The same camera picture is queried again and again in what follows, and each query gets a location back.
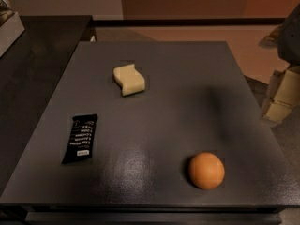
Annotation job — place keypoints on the black snack bar wrapper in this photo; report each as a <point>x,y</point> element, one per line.
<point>81,138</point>

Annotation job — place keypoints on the orange fruit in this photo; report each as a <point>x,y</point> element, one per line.
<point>206,171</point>

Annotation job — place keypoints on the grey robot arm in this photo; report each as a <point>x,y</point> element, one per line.
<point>286,38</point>

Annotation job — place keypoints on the white box with items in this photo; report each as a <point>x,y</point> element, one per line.
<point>11,26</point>

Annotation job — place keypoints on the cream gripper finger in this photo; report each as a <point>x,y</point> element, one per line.
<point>283,94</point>

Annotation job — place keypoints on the dark wooden side table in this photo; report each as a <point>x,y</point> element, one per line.
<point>29,73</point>

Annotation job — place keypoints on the pale yellow wavy sponge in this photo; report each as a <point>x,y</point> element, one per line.
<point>130,79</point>

